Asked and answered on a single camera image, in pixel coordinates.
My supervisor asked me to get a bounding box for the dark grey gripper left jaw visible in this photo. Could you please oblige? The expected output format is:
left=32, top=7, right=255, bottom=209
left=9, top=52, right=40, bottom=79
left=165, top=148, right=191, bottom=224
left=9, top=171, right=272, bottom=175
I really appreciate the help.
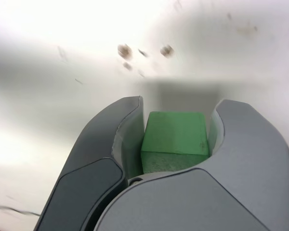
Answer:
left=35, top=95, right=145, bottom=231

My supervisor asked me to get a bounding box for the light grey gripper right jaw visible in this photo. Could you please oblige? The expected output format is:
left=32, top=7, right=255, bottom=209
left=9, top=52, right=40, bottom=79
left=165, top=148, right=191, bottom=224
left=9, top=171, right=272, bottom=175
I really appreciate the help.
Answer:
left=93, top=99, right=289, bottom=231

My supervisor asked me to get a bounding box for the green cube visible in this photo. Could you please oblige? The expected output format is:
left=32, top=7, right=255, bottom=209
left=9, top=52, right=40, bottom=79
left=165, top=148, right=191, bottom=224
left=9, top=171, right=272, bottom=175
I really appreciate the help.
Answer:
left=140, top=111, right=210, bottom=174

